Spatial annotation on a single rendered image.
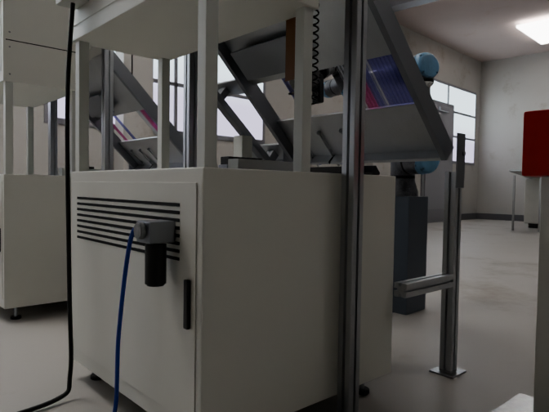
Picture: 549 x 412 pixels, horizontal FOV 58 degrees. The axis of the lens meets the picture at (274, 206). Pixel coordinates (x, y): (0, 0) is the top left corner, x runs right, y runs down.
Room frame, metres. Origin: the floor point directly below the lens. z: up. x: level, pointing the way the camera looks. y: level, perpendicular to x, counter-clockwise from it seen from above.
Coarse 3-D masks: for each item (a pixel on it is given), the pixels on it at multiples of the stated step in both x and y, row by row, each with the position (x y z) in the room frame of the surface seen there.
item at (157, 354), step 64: (64, 0) 1.37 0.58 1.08; (128, 0) 1.20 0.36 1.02; (192, 0) 1.14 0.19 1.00; (256, 0) 1.13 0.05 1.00; (128, 192) 1.19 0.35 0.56; (192, 192) 0.99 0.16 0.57; (128, 256) 1.11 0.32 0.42; (192, 256) 0.99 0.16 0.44; (128, 320) 1.19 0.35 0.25; (192, 320) 0.98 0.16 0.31; (192, 384) 0.98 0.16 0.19
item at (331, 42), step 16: (320, 0) 1.46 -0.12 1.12; (336, 0) 1.43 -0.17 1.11; (320, 16) 1.50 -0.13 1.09; (336, 16) 1.47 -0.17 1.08; (368, 16) 1.41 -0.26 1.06; (256, 32) 1.70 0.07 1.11; (272, 32) 1.66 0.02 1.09; (320, 32) 1.55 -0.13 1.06; (336, 32) 1.51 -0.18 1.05; (368, 32) 1.45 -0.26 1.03; (240, 48) 1.81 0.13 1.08; (256, 48) 1.70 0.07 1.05; (272, 48) 1.66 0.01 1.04; (320, 48) 1.59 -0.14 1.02; (336, 48) 1.56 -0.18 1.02; (368, 48) 1.49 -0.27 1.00; (384, 48) 1.46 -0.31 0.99; (240, 64) 1.81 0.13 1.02; (256, 64) 1.76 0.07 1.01; (272, 64) 1.71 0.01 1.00; (320, 64) 1.64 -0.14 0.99; (336, 64) 1.61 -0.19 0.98; (256, 80) 1.89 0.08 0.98; (272, 80) 1.84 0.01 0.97
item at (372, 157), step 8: (392, 152) 1.76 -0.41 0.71; (400, 152) 1.73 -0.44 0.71; (408, 152) 1.71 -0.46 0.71; (416, 152) 1.68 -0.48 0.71; (424, 152) 1.66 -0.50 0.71; (432, 152) 1.63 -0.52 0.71; (312, 160) 2.02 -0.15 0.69; (320, 160) 1.98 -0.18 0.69; (328, 160) 1.95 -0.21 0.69; (336, 160) 1.92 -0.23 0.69; (368, 160) 1.80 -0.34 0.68; (376, 160) 1.78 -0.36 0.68; (384, 160) 1.75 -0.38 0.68; (392, 160) 1.73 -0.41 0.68; (400, 160) 1.71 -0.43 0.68; (408, 160) 1.68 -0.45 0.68; (416, 160) 1.66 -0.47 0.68; (424, 160) 1.64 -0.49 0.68; (432, 160) 1.62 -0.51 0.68; (440, 160) 1.60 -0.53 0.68
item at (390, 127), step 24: (288, 120) 1.96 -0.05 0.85; (312, 120) 1.88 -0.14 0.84; (336, 120) 1.80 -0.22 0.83; (384, 120) 1.67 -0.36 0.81; (408, 120) 1.61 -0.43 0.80; (312, 144) 1.99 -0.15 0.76; (336, 144) 1.90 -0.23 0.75; (384, 144) 1.75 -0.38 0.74; (408, 144) 1.69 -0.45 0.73; (432, 144) 1.62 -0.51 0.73
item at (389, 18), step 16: (368, 0) 1.32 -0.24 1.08; (384, 0) 1.35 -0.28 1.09; (384, 16) 1.35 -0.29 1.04; (384, 32) 1.37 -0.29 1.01; (400, 32) 1.40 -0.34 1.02; (400, 48) 1.40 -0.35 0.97; (400, 64) 1.41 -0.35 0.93; (416, 64) 1.46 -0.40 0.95; (416, 80) 1.46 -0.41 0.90; (416, 96) 1.47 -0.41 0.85; (432, 112) 1.52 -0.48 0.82; (432, 128) 1.52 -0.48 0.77; (448, 144) 1.59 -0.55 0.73
